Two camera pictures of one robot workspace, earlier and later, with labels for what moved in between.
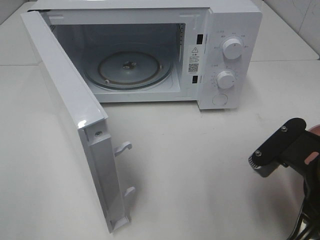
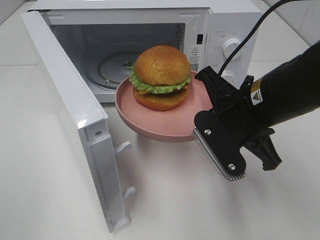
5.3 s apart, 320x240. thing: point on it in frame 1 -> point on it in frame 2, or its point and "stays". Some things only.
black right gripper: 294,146 -> 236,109
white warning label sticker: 193,60 stays
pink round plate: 315,129 -> 175,125
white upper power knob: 232,48 stays
